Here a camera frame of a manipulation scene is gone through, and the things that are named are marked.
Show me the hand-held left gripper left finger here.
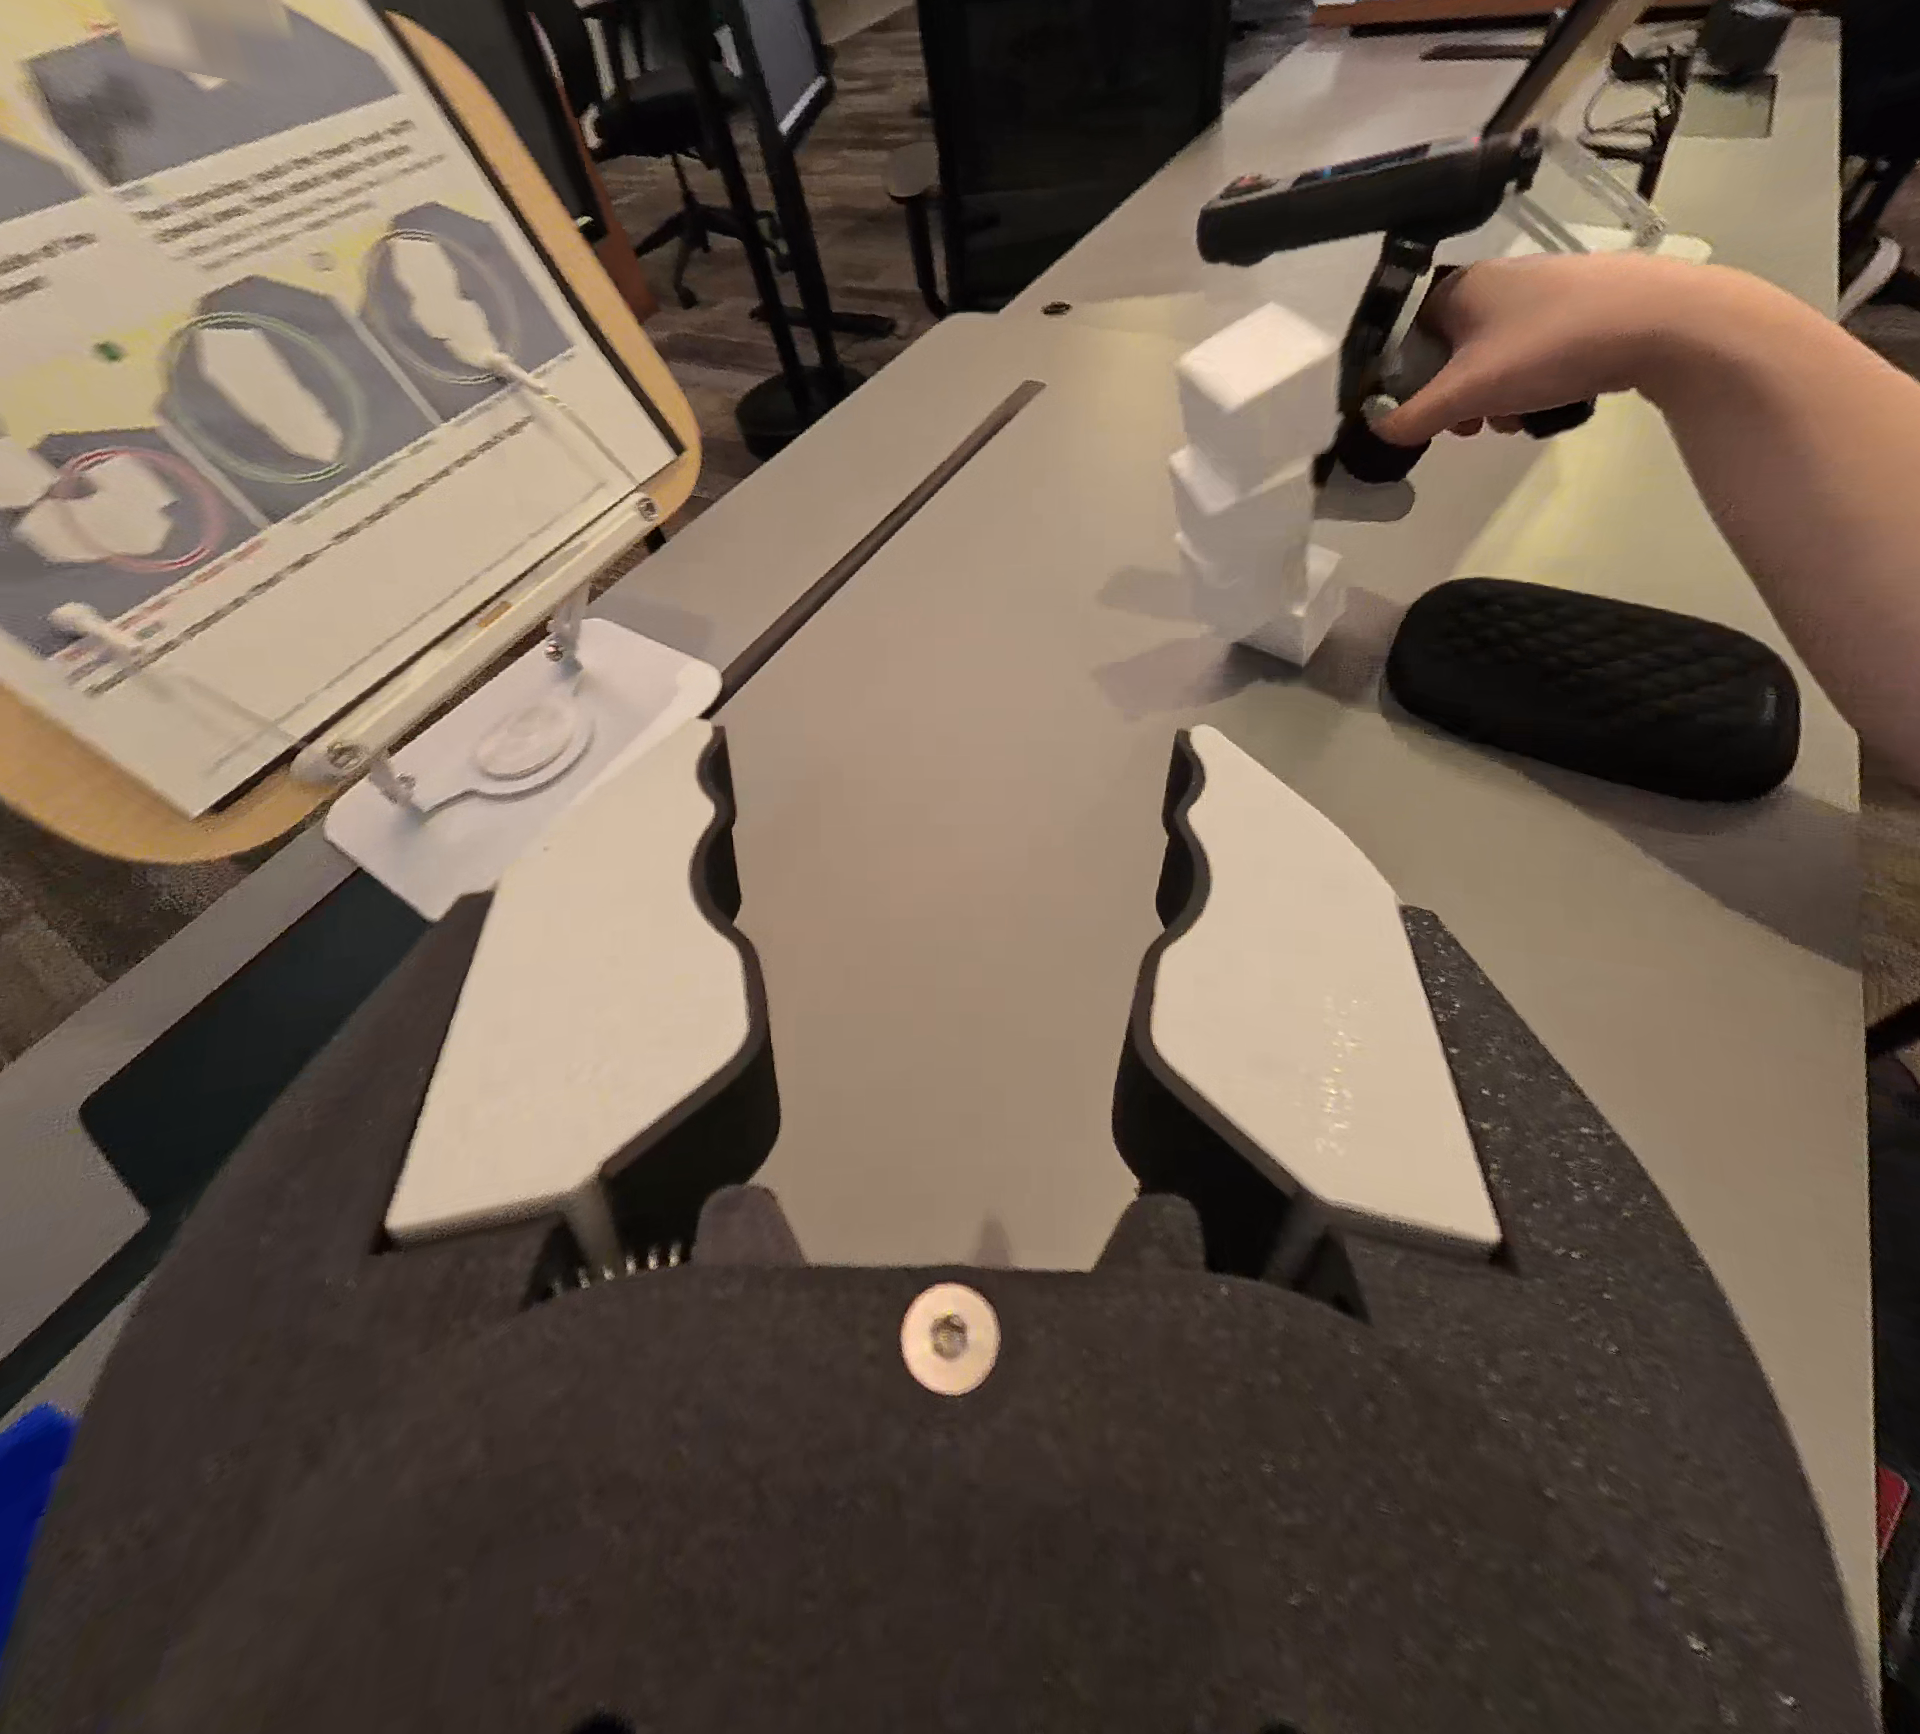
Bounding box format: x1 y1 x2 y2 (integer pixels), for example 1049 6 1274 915
383 720 782 1297

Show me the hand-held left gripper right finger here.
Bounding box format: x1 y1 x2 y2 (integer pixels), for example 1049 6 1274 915
1116 724 1506 1286

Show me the person's right forearm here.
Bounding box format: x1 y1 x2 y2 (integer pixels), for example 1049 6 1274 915
1634 259 1920 791

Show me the person's right hand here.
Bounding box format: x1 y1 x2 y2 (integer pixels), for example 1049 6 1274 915
1372 256 1698 449

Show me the black mesh office chair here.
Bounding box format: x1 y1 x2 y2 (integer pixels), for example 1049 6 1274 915
888 0 1258 318

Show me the white and wooden document stand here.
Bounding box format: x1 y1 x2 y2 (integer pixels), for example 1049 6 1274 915
0 0 725 926

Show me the small black box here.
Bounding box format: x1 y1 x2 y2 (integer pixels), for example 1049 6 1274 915
1701 0 1794 85

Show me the printed instruction sheet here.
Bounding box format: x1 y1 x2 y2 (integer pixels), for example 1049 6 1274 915
0 0 679 818

